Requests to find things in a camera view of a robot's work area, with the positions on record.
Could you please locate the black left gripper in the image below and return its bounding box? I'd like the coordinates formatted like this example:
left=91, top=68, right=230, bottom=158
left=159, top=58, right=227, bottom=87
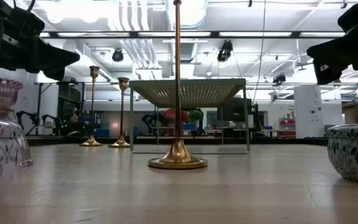
left=0, top=18, right=81, bottom=82

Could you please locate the brass candlestick holder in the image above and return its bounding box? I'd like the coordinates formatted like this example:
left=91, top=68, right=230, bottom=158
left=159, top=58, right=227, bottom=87
left=78, top=65, right=104, bottom=147
left=108, top=77, right=132, bottom=149
left=147, top=0, right=209, bottom=170

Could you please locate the white green-leaf ceramic candle holder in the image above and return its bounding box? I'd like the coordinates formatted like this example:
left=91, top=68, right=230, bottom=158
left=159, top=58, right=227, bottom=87
left=327, top=123, right=358, bottom=186

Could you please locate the white column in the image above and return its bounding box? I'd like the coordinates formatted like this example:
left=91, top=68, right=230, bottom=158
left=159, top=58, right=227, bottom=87
left=293, top=85, right=325, bottom=139

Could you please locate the black ceiling spotlight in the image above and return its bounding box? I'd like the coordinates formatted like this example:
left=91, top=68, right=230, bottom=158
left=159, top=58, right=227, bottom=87
left=272, top=73, right=287, bottom=86
left=111, top=48, right=125, bottom=63
left=216, top=39, right=234, bottom=63

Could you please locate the red storage rack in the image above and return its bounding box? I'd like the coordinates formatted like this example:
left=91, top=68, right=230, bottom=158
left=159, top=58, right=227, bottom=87
left=278, top=117, right=297, bottom=137

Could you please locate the blue storage bin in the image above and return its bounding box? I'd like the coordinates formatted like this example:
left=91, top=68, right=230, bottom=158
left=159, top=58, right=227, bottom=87
left=94, top=128, right=111, bottom=138

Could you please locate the dark background monitor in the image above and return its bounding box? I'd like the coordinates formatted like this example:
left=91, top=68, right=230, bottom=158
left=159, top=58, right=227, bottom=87
left=218, top=98, right=254, bottom=122

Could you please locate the green perforated metal shelf riser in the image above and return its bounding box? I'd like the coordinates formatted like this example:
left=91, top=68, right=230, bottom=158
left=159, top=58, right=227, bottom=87
left=129, top=78, right=250, bottom=155

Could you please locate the person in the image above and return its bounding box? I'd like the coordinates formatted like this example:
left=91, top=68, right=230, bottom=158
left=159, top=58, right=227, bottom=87
left=163, top=108, right=190, bottom=136

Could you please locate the green background plant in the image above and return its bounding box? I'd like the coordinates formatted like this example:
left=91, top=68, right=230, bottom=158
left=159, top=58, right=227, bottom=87
left=187, top=108, right=204, bottom=123

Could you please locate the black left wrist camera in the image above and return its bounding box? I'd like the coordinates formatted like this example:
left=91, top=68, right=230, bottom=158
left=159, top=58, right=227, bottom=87
left=9, top=6, right=45, bottom=40

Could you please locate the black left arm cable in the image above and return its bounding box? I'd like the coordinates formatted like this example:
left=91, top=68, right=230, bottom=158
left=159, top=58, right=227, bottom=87
left=12, top=0, right=37, bottom=12

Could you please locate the thin hanging cable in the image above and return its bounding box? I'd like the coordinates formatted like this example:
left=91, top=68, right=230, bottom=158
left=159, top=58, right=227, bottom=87
left=252, top=0, right=267, bottom=105

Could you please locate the black aluminium table frame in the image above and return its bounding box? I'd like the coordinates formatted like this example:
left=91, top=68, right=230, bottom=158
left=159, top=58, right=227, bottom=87
left=26, top=136, right=329, bottom=147

